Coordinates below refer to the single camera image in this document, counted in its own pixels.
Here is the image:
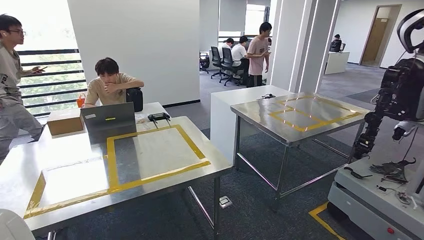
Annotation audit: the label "steel workbench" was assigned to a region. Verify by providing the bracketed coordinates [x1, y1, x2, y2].
[0, 115, 233, 240]

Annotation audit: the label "white counter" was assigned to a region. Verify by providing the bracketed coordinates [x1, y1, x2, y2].
[209, 84, 293, 166]

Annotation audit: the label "steel table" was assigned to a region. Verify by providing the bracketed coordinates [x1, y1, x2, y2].
[230, 91, 371, 213]

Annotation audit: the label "black remote with antennas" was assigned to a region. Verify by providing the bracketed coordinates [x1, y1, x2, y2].
[147, 112, 172, 129]

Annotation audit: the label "black office chair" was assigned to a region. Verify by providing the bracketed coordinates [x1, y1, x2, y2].
[199, 51, 211, 74]
[209, 45, 223, 80]
[220, 46, 244, 87]

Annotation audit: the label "person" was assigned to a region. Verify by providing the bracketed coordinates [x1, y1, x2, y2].
[218, 37, 235, 59]
[231, 35, 250, 85]
[246, 21, 274, 89]
[329, 33, 346, 53]
[0, 13, 47, 166]
[82, 56, 146, 109]

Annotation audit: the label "black bag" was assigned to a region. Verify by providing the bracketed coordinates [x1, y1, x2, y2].
[125, 87, 144, 113]

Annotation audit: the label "floor socket box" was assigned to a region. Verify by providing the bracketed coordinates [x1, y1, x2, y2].
[218, 195, 234, 210]

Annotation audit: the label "grey laptop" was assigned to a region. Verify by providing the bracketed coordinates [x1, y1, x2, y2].
[80, 101, 138, 146]

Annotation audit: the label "cardboard box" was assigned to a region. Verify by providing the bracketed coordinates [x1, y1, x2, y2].
[46, 107, 86, 137]

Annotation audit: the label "black curved piece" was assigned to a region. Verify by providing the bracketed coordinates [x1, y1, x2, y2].
[343, 166, 374, 180]

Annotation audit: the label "black balcony railing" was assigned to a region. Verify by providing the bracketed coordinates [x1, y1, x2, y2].
[15, 48, 89, 117]

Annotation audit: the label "brown wooden door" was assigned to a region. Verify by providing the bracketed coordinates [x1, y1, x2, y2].
[359, 3, 403, 69]

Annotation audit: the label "black plastic parts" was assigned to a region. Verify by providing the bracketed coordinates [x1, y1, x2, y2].
[369, 158, 417, 185]

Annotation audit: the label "black armed humanoid robot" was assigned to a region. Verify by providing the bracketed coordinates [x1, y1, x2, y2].
[352, 8, 424, 162]

